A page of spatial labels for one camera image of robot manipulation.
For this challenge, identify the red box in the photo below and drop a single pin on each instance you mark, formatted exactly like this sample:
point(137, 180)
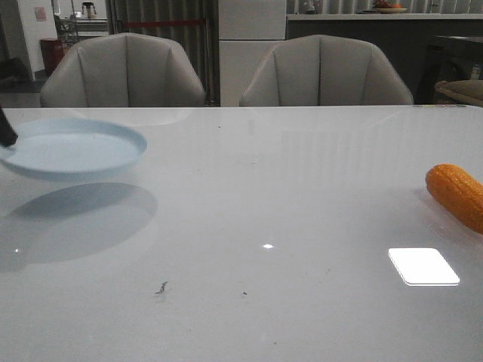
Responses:
point(52, 53)

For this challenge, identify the fruit bowl on counter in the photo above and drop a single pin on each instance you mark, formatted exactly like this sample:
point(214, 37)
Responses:
point(387, 7)

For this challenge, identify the dark grey counter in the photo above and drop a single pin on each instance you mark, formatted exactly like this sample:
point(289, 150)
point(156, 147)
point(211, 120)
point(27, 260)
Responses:
point(423, 48)

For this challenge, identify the orange corn cob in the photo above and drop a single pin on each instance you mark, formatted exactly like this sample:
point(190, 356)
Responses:
point(458, 192)

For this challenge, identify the right beige upholstered chair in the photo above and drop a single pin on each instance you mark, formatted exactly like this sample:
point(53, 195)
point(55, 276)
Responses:
point(324, 70)

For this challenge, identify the beige cushion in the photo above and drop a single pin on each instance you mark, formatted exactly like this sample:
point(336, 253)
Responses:
point(463, 92)

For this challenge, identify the left beige upholstered chair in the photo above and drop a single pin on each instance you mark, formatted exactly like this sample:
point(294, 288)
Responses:
point(124, 70)

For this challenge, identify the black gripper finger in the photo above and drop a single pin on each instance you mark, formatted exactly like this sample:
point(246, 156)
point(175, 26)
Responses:
point(8, 136)

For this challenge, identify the beige upholstered chair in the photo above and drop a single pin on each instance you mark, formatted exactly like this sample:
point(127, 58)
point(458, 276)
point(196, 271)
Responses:
point(124, 70)
point(324, 70)

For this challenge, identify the white cabinet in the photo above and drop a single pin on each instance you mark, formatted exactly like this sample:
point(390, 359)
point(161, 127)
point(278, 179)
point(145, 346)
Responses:
point(246, 30)

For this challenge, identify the light blue round plate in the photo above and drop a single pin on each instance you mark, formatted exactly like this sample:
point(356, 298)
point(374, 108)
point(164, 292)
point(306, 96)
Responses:
point(73, 149)

